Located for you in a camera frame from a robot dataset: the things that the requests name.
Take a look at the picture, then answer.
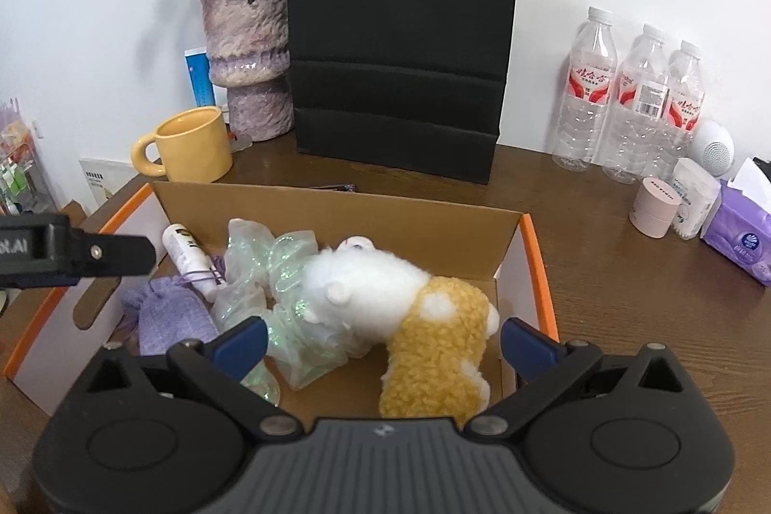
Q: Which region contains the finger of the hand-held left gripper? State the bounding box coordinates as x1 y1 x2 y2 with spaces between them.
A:
73 228 156 280

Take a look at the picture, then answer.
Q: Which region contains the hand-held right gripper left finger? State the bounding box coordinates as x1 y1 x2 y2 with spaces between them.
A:
78 316 297 444

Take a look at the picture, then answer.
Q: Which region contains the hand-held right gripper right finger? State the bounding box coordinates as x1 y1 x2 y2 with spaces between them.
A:
468 316 693 443

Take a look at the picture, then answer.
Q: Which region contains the white and yellow plush toy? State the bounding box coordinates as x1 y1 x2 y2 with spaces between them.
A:
301 236 501 424

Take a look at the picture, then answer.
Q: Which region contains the orange-edged cardboard box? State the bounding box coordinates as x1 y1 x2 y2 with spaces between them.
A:
3 180 561 419

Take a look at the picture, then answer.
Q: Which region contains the wooden desktop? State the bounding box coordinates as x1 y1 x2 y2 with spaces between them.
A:
0 137 771 514

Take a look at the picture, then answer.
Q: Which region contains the white tube bottle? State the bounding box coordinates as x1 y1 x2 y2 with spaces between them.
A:
161 224 226 303

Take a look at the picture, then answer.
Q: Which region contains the purple knit pouch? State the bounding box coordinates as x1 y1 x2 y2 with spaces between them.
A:
120 275 221 357

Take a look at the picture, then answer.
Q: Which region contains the white booklet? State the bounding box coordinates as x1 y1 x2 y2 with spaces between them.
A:
78 157 136 202

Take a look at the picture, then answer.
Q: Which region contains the iridescent sheer gift bag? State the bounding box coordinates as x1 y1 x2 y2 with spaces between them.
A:
211 218 386 407

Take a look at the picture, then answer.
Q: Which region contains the rack of small packets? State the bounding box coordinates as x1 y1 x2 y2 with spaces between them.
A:
0 98 58 217

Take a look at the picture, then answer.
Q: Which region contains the yellow ceramic mug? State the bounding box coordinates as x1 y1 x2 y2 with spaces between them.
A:
131 106 234 184

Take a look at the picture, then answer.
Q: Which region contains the pink cylindrical container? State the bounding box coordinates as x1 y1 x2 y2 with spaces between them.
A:
629 177 683 239

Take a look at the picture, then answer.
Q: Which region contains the blue and white tube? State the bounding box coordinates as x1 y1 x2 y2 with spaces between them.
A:
184 47 218 108

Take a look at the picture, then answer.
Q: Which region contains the white cotton swab container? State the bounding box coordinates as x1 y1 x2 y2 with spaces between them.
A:
670 157 722 241

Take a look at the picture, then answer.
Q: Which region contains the purple tissue pack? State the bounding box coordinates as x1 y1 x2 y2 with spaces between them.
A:
700 157 771 287

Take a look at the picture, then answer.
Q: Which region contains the purple textured vase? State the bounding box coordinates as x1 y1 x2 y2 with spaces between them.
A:
200 0 296 143

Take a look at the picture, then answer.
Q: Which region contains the clear red-label water bottle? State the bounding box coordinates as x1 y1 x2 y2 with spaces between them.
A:
601 24 672 185
551 6 619 173
656 40 707 171

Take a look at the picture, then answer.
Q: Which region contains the white round speaker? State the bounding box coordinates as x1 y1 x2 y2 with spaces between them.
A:
690 119 736 182

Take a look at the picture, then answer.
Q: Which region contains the black paper bag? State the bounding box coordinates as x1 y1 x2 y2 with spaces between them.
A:
285 0 522 185

